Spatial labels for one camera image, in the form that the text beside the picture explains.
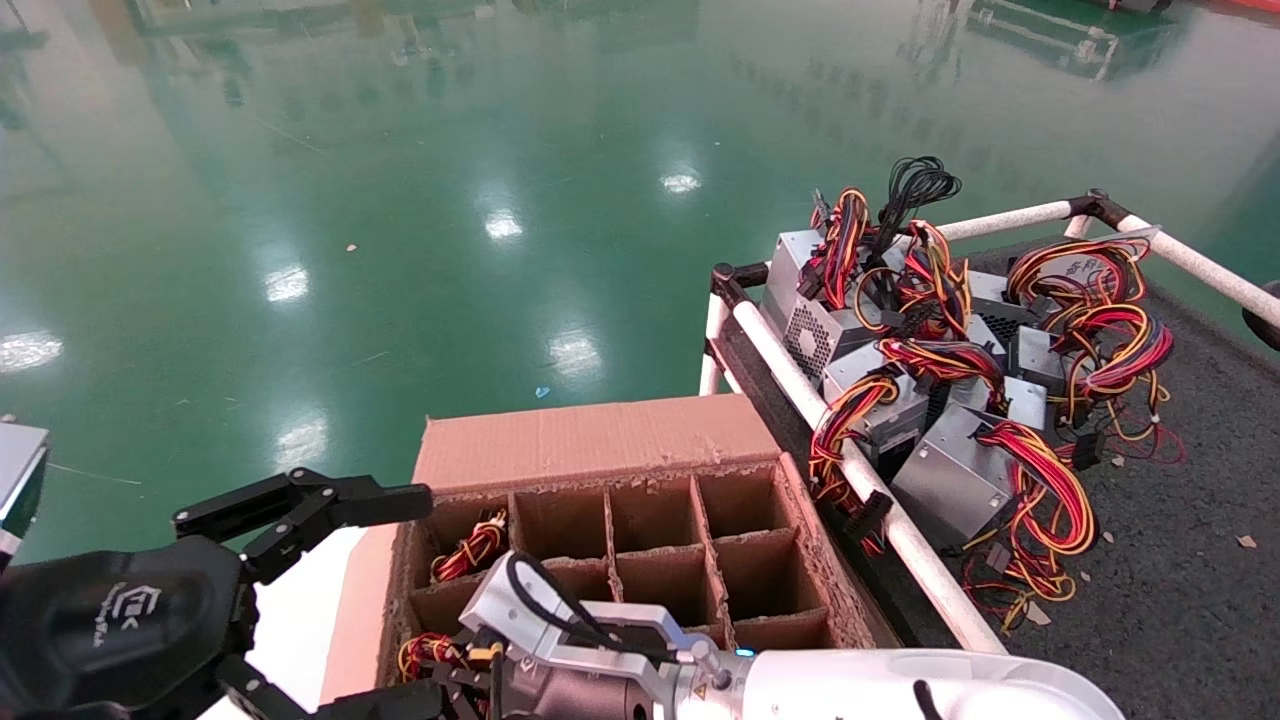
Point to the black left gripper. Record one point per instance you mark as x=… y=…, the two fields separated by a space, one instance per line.
x=120 y=620

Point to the black vent power supply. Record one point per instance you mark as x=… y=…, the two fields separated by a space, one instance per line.
x=1000 y=300

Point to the white label power supply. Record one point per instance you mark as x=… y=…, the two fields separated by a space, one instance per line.
x=1085 y=265

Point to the black aluminium flight case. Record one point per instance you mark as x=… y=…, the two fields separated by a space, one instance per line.
x=1060 y=35

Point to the black rounded object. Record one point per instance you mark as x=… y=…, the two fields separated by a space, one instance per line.
x=1265 y=318

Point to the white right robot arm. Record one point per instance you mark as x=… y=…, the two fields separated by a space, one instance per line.
x=900 y=690

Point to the black foam mat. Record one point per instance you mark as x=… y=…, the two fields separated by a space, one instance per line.
x=1180 y=620

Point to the plain silver power supply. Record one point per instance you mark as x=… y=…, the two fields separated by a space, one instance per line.
x=790 y=262

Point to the white pipe frame cart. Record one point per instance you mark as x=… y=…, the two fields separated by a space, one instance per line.
x=925 y=568

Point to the honeycomb vent power supply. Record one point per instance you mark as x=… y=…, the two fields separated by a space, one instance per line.
x=812 y=338

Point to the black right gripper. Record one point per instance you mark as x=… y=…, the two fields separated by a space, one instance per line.
x=580 y=700

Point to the cardboard box with dividers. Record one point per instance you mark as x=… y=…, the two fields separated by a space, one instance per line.
x=600 y=440

